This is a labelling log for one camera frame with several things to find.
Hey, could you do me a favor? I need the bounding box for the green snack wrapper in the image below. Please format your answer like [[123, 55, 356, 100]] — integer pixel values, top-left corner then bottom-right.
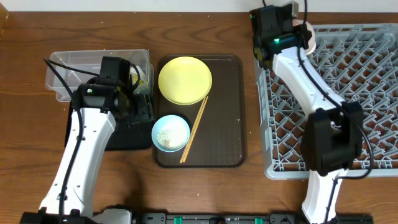
[[130, 73, 147, 94]]

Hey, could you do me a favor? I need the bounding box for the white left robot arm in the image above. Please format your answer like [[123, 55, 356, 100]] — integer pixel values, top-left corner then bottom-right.
[[20, 83, 133, 223]]

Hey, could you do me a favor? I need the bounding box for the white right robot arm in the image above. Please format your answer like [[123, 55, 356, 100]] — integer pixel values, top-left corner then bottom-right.
[[252, 21, 363, 223]]

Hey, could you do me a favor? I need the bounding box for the grey dishwasher rack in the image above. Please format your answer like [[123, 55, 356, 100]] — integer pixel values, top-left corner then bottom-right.
[[254, 24, 397, 180]]

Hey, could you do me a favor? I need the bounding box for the black tray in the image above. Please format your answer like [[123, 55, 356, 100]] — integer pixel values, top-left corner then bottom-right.
[[65, 91, 154, 154]]

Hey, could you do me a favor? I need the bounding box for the light blue bowl with rice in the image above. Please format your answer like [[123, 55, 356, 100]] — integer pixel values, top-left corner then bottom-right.
[[151, 115, 190, 152]]

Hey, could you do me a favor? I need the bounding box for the yellow plate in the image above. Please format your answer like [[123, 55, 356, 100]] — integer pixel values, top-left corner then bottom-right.
[[158, 56, 213, 105]]

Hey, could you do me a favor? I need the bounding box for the clear plastic bin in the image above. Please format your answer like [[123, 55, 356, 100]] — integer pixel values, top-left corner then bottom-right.
[[50, 49, 154, 96]]

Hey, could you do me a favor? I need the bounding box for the brown serving tray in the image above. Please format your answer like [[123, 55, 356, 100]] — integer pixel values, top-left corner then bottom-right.
[[153, 54, 246, 168]]

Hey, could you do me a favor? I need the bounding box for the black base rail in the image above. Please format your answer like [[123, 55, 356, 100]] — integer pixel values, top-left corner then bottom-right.
[[133, 207, 374, 224]]

